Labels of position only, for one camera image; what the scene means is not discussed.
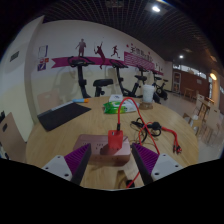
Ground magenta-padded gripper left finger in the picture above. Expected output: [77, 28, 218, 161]
[41, 143, 92, 186]

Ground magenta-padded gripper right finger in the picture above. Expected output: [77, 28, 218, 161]
[131, 142, 184, 186]

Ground red charger block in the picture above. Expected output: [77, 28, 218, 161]
[107, 129, 124, 150]

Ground pink power strip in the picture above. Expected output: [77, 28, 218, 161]
[73, 134, 132, 167]

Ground black desk mat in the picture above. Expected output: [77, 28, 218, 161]
[36, 101, 93, 132]

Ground round wooden coaster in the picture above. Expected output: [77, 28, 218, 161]
[139, 101, 154, 110]

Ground wooden chair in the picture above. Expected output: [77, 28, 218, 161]
[0, 112, 28, 163]
[36, 89, 63, 114]
[182, 111, 204, 135]

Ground green wet wipes pack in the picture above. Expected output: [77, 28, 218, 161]
[103, 100, 140, 115]

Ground blue and orange marker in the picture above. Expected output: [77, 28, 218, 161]
[72, 97, 91, 104]

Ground white cup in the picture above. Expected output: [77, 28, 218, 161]
[142, 84, 156, 104]

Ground small white box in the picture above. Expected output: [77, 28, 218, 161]
[108, 93, 125, 103]

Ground group of tables and chairs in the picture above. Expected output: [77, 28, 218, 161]
[181, 86, 224, 148]

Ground row of black exercise bikes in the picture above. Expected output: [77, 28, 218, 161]
[67, 55, 170, 101]

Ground ceiling lights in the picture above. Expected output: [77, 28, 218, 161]
[151, 3, 188, 61]

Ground red power strip cord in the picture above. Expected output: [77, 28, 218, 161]
[125, 124, 161, 189]

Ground black cable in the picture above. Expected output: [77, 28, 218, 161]
[130, 119, 163, 145]

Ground red multi-head charging cable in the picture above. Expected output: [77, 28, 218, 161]
[116, 96, 184, 155]

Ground magenta sports wall banner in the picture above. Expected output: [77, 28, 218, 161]
[50, 38, 164, 76]

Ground wall posters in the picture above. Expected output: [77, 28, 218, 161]
[37, 44, 50, 72]

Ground dark wall sign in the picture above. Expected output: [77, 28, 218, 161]
[9, 50, 20, 63]

